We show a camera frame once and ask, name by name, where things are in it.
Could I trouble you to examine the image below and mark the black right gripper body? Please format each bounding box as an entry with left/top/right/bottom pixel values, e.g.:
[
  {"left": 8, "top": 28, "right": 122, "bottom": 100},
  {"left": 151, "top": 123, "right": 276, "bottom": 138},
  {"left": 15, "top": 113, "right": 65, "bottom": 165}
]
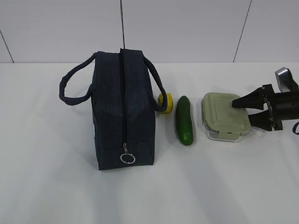
[{"left": 262, "top": 84, "right": 299, "bottom": 131}]

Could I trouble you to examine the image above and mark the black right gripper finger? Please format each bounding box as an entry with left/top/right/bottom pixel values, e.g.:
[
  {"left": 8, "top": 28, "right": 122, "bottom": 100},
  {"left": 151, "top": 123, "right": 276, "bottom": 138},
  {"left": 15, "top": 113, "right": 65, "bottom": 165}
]
[
  {"left": 248, "top": 110, "right": 272, "bottom": 131},
  {"left": 232, "top": 87, "right": 264, "bottom": 110}
]

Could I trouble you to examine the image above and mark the green cucumber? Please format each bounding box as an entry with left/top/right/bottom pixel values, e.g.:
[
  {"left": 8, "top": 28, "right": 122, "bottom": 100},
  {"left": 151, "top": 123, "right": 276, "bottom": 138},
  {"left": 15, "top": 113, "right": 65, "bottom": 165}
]
[{"left": 175, "top": 96, "right": 194, "bottom": 146}]

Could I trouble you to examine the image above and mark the glass container with green lid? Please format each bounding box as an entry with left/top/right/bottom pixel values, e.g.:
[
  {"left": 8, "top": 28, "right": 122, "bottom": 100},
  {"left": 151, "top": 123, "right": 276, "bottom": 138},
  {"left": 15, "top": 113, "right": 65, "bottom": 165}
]
[{"left": 201, "top": 92, "right": 251, "bottom": 142}]

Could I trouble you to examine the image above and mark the yellow lemon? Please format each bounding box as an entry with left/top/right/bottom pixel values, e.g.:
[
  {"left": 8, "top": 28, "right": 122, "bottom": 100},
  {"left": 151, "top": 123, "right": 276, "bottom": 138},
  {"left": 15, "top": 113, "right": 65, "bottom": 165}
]
[{"left": 158, "top": 93, "right": 173, "bottom": 114}]

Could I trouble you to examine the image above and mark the navy blue lunch bag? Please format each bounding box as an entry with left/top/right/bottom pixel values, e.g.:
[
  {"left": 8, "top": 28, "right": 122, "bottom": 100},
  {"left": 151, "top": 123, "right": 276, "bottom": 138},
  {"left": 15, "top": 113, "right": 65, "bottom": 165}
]
[{"left": 59, "top": 49, "right": 167, "bottom": 170}]

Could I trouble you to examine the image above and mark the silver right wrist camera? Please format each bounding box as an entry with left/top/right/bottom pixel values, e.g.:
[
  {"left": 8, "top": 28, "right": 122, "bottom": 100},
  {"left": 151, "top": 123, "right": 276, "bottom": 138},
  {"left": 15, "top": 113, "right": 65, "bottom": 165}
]
[{"left": 275, "top": 67, "right": 299, "bottom": 93}]

